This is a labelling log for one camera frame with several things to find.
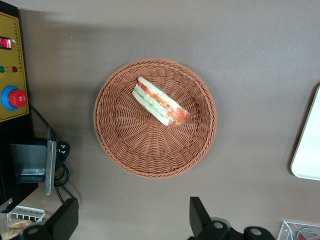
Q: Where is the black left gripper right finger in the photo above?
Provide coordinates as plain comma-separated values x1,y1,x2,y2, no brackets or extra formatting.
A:
187,196,245,240

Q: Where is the cream plastic tray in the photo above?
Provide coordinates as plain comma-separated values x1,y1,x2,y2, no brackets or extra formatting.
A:
290,84,320,181

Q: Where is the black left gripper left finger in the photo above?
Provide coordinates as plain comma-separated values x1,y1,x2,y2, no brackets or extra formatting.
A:
17,197,80,240

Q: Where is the black machine power cable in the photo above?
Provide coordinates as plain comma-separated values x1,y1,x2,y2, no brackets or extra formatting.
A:
29,104,76,205

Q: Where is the triangle sandwich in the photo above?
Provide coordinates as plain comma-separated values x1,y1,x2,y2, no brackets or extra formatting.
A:
132,76,191,127

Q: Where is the round brown wicker basket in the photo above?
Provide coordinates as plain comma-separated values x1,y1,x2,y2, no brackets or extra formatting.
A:
93,58,218,179

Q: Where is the white wire rack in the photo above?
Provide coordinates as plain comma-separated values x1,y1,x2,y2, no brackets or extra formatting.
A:
6,204,46,224

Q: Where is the clear bag of fried snacks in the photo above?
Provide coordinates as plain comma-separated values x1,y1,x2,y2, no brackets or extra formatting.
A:
5,217,35,231
0,231,25,240

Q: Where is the black machine with yellow panel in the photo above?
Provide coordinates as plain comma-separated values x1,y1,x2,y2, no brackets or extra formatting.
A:
0,0,58,213

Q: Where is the red cola bottle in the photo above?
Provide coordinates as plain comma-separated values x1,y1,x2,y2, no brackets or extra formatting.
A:
296,227,320,240

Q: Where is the clear acrylic bottle rack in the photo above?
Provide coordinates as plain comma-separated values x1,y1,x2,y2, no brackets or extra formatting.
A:
276,220,320,240

